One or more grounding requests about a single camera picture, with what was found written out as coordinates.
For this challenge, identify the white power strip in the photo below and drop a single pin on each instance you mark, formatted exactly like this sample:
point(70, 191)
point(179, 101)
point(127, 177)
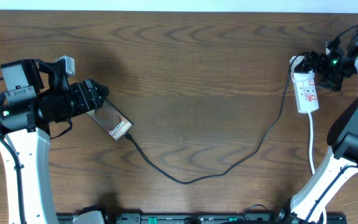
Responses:
point(304, 87)

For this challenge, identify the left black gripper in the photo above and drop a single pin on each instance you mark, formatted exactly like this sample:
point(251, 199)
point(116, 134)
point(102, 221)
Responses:
point(81, 91)

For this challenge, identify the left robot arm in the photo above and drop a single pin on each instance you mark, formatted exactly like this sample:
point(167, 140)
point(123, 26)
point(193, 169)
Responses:
point(38, 93)

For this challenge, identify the Galaxy S25 Ultra smartphone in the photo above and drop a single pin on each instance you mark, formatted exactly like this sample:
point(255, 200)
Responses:
point(111, 120)

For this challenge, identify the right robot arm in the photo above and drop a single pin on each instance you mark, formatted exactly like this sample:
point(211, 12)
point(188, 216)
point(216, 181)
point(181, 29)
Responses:
point(341, 160)

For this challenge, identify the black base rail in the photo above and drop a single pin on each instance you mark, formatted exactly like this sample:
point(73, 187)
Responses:
point(136, 218)

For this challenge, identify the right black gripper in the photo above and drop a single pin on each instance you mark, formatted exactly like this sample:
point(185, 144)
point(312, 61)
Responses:
point(321, 58)

